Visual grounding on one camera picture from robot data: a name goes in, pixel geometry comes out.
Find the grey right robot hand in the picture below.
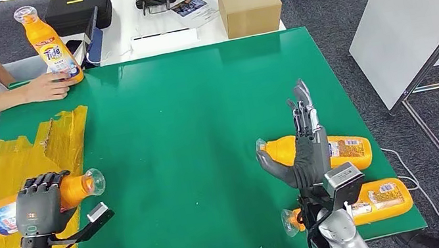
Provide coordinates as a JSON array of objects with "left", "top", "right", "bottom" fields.
[{"left": 245, "top": 76, "right": 336, "bottom": 196}]

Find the thin white power cable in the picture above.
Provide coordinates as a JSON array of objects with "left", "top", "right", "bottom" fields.
[{"left": 381, "top": 140, "right": 439, "bottom": 243}]

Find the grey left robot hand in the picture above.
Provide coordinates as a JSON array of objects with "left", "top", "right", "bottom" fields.
[{"left": 9, "top": 168, "right": 81, "bottom": 241}]

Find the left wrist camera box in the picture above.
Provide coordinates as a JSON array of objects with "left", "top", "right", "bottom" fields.
[{"left": 69, "top": 200, "right": 119, "bottom": 244}]

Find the black smartphone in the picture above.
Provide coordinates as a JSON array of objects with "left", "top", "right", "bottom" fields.
[{"left": 64, "top": 38, "right": 86, "bottom": 60}]

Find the green work table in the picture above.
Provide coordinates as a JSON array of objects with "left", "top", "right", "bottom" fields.
[{"left": 0, "top": 12, "right": 431, "bottom": 248}]

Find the flat white box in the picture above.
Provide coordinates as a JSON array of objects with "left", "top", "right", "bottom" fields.
[{"left": 129, "top": 26, "right": 200, "bottom": 60}]

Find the brown cardboard box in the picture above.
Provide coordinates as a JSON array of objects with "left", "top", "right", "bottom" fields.
[{"left": 218, "top": 0, "right": 287, "bottom": 41}]

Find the black zip case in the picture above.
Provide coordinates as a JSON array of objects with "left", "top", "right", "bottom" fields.
[{"left": 41, "top": 0, "right": 117, "bottom": 39}]

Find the printed booklet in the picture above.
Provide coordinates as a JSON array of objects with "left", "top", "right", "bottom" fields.
[{"left": 169, "top": 0, "right": 222, "bottom": 33}]

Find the white desk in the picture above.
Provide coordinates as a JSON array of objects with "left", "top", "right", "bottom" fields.
[{"left": 65, "top": 0, "right": 289, "bottom": 72}]

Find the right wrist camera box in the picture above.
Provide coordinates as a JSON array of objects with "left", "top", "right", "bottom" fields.
[{"left": 321, "top": 159, "right": 371, "bottom": 212}]

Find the tablet with blue cover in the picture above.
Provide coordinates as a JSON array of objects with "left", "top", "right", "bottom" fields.
[{"left": 72, "top": 5, "right": 110, "bottom": 70}]

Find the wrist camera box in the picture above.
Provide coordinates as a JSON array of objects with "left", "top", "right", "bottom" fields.
[
  {"left": 69, "top": 200, "right": 119, "bottom": 244},
  {"left": 321, "top": 159, "right": 371, "bottom": 212}
]

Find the person's right hand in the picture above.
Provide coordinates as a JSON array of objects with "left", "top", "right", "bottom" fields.
[{"left": 20, "top": 68, "right": 80, "bottom": 106}]

